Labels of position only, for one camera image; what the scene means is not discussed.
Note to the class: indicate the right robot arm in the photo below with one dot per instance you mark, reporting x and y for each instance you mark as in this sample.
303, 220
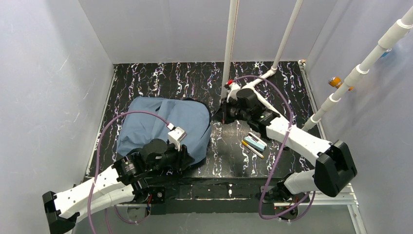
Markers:
333, 163

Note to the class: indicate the white pvc pipe frame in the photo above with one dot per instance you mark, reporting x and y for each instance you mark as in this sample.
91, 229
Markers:
395, 33

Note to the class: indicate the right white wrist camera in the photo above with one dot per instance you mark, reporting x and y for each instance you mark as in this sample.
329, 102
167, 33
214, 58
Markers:
232, 89

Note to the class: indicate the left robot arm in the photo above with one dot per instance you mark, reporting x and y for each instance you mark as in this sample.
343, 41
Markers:
123, 181

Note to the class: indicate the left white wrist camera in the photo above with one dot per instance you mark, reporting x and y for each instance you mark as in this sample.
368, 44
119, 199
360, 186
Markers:
176, 135

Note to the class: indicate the orange knob on wall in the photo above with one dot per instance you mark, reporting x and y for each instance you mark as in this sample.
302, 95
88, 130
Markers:
335, 82

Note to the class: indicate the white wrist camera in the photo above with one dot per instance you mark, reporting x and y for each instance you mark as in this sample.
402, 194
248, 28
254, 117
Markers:
232, 89
176, 135

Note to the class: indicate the blue white eraser case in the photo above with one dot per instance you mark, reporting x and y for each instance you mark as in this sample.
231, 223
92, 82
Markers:
255, 142

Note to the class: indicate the aluminium rail base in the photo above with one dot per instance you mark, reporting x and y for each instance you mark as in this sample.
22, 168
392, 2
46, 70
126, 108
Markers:
229, 205

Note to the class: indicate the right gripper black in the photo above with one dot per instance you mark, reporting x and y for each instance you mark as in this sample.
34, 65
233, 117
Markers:
224, 113

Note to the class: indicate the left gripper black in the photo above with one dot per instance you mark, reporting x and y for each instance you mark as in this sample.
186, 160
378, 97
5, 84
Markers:
182, 153

